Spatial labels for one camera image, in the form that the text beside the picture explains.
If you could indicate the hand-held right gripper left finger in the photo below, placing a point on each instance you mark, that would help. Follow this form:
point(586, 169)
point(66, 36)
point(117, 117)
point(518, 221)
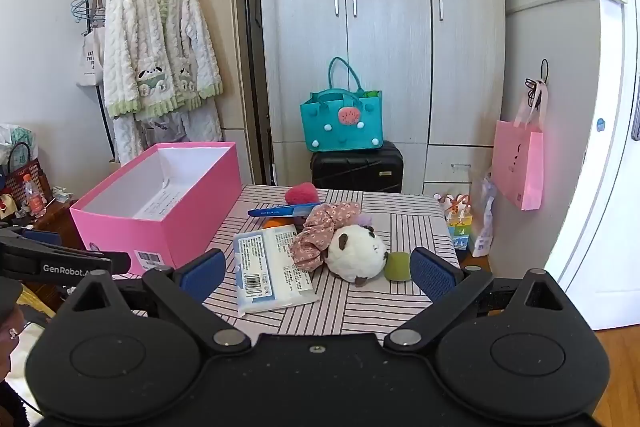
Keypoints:
point(205, 274)

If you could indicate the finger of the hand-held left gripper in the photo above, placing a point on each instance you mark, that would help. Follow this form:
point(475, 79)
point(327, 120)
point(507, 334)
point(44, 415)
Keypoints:
point(42, 238)

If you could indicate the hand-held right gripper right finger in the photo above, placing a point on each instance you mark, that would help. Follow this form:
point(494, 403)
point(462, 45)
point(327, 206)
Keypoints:
point(432, 274)

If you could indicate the white wet wipes pack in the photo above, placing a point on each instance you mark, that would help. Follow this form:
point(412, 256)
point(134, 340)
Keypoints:
point(272, 272)

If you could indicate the white panda plush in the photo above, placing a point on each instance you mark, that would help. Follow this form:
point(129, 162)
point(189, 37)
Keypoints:
point(355, 254)

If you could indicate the pink cardboard box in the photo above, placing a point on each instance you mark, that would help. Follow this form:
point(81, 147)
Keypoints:
point(125, 227)

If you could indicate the purple plush toy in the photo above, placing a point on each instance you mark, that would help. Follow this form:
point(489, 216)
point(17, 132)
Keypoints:
point(365, 219)

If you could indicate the blue wet wipes pack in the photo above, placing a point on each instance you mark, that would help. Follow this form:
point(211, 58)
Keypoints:
point(285, 210)

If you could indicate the pink floral scrunchie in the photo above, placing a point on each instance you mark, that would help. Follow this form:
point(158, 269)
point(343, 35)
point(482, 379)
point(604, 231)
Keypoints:
point(320, 232)

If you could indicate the pink fluffy pompom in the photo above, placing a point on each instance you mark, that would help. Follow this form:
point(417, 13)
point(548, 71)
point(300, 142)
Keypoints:
point(301, 195)

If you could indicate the orange soft toy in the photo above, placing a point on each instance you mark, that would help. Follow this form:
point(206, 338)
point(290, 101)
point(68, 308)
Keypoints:
point(274, 223)

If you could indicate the wooden nightstand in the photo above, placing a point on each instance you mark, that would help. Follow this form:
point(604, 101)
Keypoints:
point(57, 222)

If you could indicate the green plush ball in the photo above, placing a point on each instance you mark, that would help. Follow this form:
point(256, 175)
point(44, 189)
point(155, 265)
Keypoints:
point(397, 268)

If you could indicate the orange label water bottle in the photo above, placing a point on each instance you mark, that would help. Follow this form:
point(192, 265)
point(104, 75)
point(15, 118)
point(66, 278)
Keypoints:
point(34, 199)

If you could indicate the cream red toy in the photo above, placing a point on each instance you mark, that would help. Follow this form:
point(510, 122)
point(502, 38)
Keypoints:
point(7, 207)

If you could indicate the small green box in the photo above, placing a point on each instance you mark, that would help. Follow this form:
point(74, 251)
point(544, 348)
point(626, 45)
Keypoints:
point(62, 194)

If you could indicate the colourful carton pack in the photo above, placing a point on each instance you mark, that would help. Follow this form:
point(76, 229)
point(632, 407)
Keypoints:
point(459, 222)

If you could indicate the plaid basket bag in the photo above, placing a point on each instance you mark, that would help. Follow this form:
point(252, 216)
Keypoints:
point(22, 174)

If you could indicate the white green plastic bag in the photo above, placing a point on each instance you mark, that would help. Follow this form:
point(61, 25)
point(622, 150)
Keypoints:
point(17, 137)

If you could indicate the black suitcase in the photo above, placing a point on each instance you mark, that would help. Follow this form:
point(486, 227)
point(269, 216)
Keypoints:
point(357, 169)

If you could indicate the pink paper bag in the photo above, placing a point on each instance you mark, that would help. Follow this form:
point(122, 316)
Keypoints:
point(520, 167)

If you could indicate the teal felt tote bag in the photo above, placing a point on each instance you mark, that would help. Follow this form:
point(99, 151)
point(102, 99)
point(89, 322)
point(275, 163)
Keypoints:
point(340, 127)

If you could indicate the white door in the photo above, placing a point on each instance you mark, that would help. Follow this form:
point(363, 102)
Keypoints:
point(600, 207)

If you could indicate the white canvas tote bag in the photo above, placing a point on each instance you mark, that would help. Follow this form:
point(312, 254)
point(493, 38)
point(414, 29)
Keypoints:
point(90, 57)

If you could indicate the white wardrobe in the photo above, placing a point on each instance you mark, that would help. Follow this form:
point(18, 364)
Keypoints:
point(385, 57)

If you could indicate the white fleece jacket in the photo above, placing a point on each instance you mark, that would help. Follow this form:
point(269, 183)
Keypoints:
point(160, 42)

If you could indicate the light wood cabinet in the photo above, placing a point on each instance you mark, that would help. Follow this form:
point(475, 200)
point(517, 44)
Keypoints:
point(225, 32)

